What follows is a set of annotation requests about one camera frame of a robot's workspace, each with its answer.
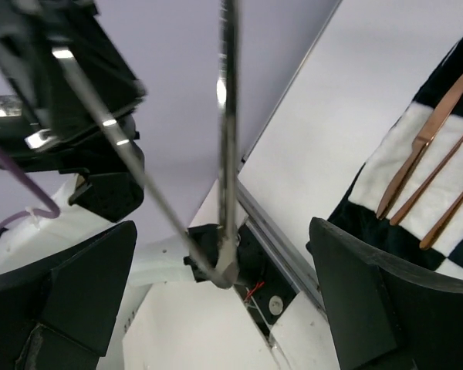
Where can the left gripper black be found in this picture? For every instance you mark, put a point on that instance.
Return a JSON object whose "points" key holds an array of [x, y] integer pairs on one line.
{"points": [[73, 94]]}

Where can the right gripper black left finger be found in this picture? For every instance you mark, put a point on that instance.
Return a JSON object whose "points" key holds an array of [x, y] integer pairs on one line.
{"points": [[60, 312]]}

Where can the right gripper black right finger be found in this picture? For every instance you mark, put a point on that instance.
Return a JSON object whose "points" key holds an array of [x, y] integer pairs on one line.
{"points": [[384, 312]]}

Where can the steel tongs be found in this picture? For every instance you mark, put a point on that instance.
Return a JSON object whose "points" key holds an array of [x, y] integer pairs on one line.
{"points": [[224, 273]]}

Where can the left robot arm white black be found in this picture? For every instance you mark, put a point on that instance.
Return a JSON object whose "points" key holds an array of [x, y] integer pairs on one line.
{"points": [[74, 207]]}

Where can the copper fork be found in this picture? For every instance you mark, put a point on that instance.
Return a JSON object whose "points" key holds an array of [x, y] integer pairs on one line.
{"points": [[436, 231]]}

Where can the black white checkered cloth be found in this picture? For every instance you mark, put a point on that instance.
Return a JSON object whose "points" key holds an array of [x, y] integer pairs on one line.
{"points": [[407, 198]]}

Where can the copper spoon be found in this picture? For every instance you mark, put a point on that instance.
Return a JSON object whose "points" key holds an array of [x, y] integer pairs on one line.
{"points": [[406, 208]]}

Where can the copper knife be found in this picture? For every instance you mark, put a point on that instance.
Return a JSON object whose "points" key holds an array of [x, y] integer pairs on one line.
{"points": [[419, 146]]}

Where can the aluminium rail frame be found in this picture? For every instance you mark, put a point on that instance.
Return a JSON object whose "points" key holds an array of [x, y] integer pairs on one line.
{"points": [[300, 275]]}

